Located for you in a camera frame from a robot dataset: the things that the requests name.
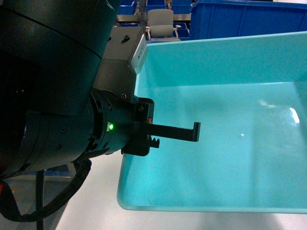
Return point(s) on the large blue bin background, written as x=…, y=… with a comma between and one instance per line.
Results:
x=234, y=18

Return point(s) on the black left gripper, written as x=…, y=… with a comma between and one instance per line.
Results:
x=114, y=129

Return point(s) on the turquoise plastic bin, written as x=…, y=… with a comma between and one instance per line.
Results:
x=250, y=96

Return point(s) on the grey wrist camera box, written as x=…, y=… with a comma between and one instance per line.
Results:
x=122, y=61

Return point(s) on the grey office chair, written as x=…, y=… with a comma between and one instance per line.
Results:
x=160, y=27

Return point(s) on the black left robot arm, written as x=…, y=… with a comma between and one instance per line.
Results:
x=67, y=83

